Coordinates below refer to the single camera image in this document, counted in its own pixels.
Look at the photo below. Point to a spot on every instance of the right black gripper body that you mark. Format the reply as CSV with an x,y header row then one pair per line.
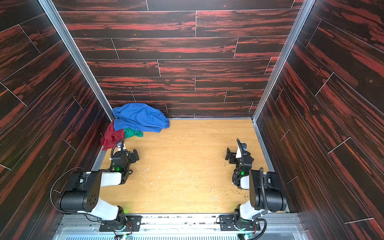
x,y
233,155

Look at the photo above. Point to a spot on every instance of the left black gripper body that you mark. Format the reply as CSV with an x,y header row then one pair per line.
x,y
130,157

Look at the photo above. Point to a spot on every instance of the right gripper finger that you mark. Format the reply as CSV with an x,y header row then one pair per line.
x,y
231,157
229,152

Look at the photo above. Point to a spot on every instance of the green cloth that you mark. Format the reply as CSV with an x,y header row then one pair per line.
x,y
132,133

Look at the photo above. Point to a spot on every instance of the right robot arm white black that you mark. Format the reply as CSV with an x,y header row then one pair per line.
x,y
266,193

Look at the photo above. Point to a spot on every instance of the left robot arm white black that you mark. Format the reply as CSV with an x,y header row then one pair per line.
x,y
81,195

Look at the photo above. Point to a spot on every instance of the red cloth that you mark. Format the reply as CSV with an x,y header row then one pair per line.
x,y
111,137

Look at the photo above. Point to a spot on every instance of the blue cloth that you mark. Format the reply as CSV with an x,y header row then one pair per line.
x,y
140,117

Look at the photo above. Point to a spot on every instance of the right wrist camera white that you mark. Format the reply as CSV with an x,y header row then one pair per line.
x,y
242,148

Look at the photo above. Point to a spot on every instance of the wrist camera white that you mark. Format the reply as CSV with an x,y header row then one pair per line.
x,y
242,148
120,146

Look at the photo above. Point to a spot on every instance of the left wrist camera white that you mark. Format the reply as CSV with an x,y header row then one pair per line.
x,y
120,146

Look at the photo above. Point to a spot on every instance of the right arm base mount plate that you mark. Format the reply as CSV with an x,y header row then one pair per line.
x,y
230,223

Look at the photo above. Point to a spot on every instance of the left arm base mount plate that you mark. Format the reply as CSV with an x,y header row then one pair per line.
x,y
129,223

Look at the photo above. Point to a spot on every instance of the aluminium front rail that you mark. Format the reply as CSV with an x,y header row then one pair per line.
x,y
155,227

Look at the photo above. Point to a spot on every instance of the left corner aluminium post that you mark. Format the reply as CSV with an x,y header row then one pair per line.
x,y
58,23

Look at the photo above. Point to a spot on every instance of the corner aluminium post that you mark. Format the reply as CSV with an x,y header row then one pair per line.
x,y
291,39
58,23

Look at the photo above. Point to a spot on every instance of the right corner aluminium post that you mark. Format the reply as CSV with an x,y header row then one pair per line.
x,y
291,39

